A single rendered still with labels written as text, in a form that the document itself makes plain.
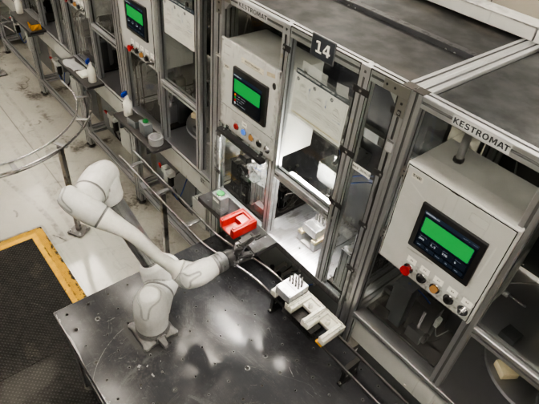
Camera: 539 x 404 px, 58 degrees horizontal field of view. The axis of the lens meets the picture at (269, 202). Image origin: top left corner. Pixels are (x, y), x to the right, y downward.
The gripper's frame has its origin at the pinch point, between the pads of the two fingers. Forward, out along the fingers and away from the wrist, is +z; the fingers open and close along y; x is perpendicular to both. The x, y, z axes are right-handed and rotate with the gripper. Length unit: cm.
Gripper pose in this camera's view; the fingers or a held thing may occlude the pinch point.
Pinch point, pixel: (260, 240)
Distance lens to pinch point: 227.6
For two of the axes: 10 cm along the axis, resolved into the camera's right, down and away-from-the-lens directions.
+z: 7.7, -3.7, 5.2
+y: 0.9, -7.5, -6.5
